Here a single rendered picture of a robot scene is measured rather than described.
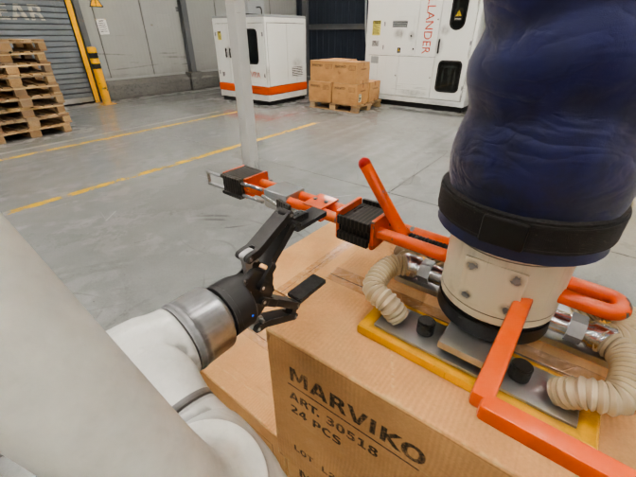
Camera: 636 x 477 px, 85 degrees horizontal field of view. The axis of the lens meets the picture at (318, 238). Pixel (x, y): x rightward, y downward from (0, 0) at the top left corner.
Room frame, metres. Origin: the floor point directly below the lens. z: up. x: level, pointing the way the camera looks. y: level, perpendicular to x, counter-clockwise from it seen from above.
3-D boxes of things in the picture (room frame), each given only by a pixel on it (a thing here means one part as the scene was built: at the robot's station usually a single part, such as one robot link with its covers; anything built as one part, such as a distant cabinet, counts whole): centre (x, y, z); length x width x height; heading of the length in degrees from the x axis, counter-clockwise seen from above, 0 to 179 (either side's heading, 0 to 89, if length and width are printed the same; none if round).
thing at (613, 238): (0.44, -0.29, 1.19); 0.23 x 0.23 x 0.04
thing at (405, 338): (0.37, -0.23, 0.97); 0.34 x 0.10 x 0.05; 52
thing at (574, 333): (0.45, -0.29, 1.01); 0.34 x 0.25 x 0.06; 52
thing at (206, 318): (0.32, 0.15, 1.07); 0.09 x 0.06 x 0.09; 51
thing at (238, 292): (0.38, 0.10, 1.07); 0.09 x 0.07 x 0.08; 141
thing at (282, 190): (0.73, 0.08, 1.06); 0.07 x 0.07 x 0.04; 52
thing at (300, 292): (0.48, 0.02, 1.00); 0.07 x 0.03 x 0.01; 141
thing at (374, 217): (0.60, -0.09, 1.07); 0.10 x 0.08 x 0.06; 142
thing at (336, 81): (7.98, -0.58, 0.45); 1.21 x 1.03 x 0.91; 53
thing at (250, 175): (0.82, 0.18, 1.07); 0.08 x 0.07 x 0.05; 52
